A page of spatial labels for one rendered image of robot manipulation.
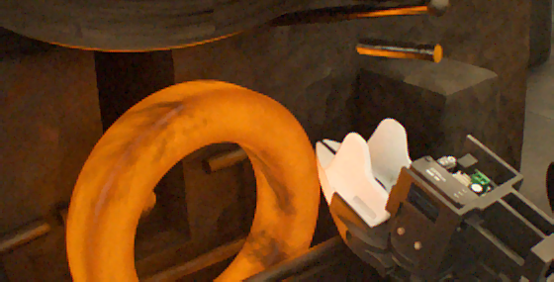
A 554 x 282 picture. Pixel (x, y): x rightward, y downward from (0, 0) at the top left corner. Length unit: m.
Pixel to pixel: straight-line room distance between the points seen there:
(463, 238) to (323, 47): 0.21
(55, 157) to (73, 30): 0.15
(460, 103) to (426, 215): 0.14
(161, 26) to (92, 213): 0.11
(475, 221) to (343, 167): 0.11
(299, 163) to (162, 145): 0.11
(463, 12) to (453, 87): 0.17
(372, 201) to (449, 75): 0.14
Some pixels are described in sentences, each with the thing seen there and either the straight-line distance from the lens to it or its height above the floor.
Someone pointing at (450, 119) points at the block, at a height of 0.78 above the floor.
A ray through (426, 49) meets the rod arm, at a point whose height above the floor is 0.87.
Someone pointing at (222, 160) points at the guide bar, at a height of 0.76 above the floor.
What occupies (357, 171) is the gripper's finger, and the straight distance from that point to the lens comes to 0.55.
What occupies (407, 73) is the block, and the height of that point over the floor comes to 0.80.
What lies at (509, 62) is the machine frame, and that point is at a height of 0.75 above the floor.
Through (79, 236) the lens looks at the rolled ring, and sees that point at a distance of 0.47.
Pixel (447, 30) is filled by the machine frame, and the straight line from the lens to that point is 0.75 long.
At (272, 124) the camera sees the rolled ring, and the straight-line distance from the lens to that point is 0.51.
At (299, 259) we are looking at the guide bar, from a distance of 0.55.
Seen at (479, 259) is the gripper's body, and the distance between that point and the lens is 0.51.
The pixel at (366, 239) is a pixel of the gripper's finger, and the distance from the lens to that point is 0.53.
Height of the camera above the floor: 1.00
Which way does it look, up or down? 22 degrees down
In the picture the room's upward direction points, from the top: 3 degrees counter-clockwise
